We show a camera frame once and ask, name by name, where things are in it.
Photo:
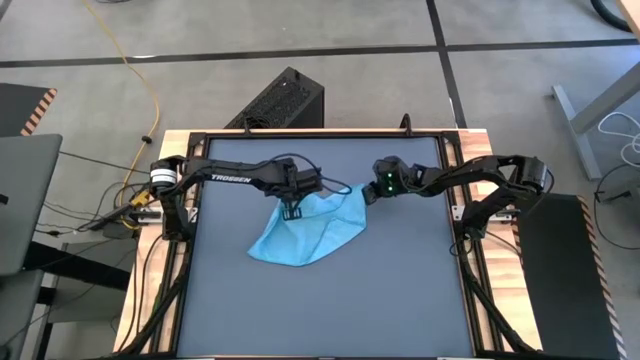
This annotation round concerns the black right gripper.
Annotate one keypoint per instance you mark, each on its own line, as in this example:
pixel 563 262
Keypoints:
pixel 395 172

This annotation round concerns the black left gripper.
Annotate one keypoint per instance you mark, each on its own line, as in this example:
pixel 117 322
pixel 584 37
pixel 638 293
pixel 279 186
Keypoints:
pixel 300 180

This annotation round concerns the light blue microfiber towel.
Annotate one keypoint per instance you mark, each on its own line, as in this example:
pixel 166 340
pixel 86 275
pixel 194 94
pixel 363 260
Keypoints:
pixel 310 235

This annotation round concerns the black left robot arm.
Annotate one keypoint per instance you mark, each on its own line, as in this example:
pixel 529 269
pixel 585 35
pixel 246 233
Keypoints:
pixel 235 177

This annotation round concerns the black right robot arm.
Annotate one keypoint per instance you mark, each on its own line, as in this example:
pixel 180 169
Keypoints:
pixel 475 172

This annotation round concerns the black computer tower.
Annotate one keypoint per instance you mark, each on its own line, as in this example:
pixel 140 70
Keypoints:
pixel 285 100

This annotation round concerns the black power strip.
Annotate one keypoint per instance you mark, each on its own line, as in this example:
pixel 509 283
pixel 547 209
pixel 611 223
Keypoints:
pixel 117 215

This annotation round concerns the large black striped-edge mat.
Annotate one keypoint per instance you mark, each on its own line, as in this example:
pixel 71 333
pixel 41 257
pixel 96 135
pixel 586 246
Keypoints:
pixel 560 280

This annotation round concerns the grey metal desk leg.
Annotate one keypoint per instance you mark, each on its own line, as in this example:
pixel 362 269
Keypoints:
pixel 575 130

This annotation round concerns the grey laptop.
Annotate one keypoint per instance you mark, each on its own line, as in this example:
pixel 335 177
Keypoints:
pixel 25 200

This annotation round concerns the small black striped-edge mat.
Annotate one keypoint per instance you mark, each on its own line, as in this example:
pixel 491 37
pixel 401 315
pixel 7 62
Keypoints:
pixel 20 107

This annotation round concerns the wooden desk top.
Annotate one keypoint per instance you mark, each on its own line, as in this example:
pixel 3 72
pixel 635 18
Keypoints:
pixel 631 12

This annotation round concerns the black aluminium table frame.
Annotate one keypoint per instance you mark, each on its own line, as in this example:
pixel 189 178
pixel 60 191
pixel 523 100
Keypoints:
pixel 325 134

